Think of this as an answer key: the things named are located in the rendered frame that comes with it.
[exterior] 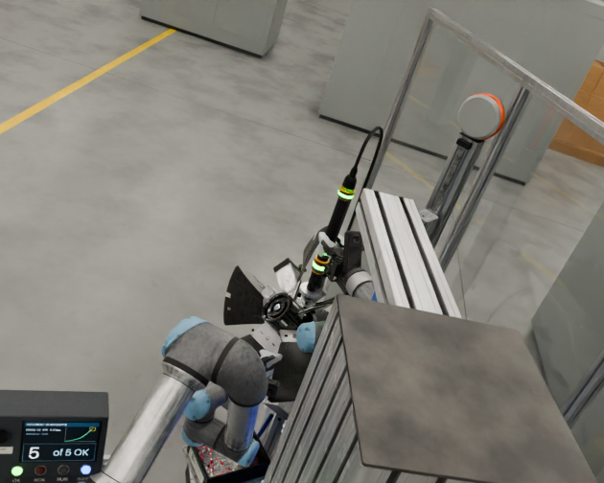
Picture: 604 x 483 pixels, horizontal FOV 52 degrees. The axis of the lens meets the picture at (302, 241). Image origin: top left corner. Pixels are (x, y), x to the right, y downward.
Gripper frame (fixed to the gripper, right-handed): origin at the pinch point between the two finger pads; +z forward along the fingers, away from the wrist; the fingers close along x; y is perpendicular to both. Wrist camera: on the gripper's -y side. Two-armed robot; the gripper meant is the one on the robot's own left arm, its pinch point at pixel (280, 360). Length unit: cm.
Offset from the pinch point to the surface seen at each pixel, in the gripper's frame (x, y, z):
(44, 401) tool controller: -8, 19, -66
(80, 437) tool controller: -3, 9, -64
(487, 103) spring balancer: -77, -8, 79
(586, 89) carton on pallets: 3, 123, 803
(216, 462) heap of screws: 32.9, 2.9, -18.1
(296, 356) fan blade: -1.3, -2.9, 4.1
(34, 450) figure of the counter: 0, 14, -72
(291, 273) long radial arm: 0, 31, 43
